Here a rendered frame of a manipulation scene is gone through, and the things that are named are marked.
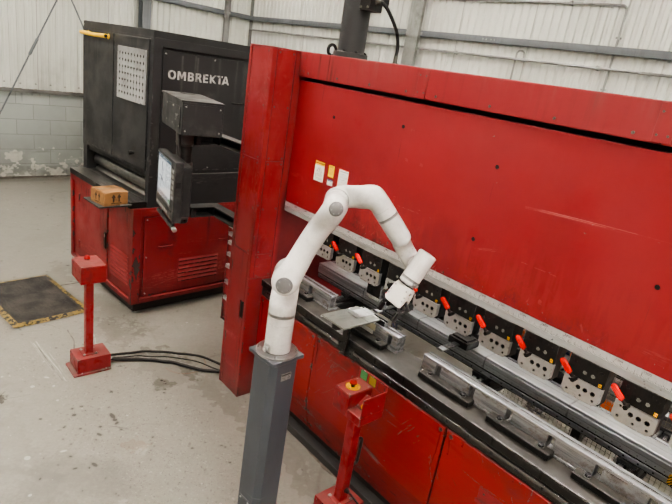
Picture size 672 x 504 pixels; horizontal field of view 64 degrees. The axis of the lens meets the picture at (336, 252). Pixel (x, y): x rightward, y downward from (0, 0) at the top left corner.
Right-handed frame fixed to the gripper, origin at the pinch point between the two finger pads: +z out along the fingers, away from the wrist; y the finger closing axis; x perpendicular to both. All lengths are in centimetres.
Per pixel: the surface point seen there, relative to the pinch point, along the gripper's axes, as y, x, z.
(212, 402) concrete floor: 111, -60, 134
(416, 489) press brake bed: -33, -62, 68
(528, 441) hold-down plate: -65, -43, 10
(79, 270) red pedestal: 191, 27, 104
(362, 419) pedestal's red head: -6, -27, 51
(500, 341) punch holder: -35, -32, -18
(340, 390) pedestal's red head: 11, -23, 48
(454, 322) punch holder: -11.2, -34.6, -11.6
